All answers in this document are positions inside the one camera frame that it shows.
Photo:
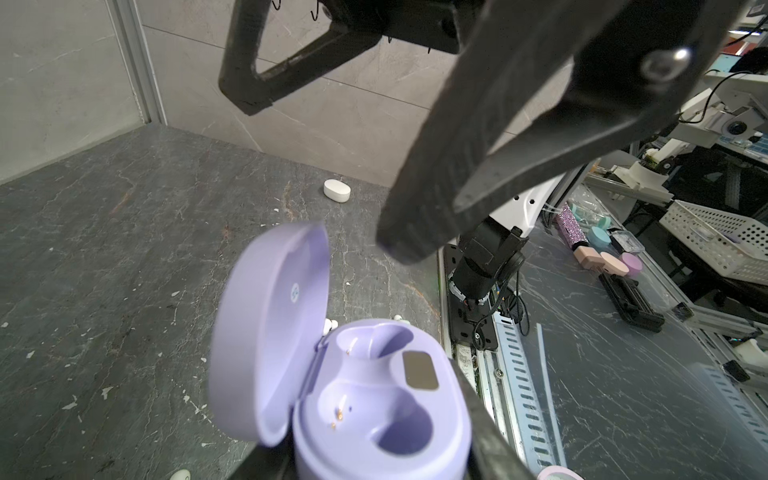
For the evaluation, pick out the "purple earbud charging case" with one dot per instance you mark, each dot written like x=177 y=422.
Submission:
x=371 y=399

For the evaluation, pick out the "pink round clock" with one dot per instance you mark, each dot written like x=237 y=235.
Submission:
x=558 y=473

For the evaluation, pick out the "white plastic basket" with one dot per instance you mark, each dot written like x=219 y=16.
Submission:
x=734 y=246

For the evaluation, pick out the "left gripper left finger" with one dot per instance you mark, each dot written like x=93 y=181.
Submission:
x=267 y=463

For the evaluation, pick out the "green earbud near front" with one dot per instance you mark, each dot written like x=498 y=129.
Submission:
x=182 y=474

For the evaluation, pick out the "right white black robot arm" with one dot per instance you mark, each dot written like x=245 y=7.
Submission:
x=498 y=240

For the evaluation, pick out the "white earbud charging case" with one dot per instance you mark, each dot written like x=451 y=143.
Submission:
x=337 y=190

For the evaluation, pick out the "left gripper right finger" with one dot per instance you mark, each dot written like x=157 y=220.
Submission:
x=491 y=456

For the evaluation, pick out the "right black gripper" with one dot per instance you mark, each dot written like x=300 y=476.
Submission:
x=540 y=88

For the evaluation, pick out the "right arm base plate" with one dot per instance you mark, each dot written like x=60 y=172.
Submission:
x=473 y=325

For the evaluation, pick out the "white earbud right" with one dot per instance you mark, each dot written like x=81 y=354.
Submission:
x=329 y=326

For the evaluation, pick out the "pink glitter tube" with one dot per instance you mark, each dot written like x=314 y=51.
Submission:
x=570 y=228

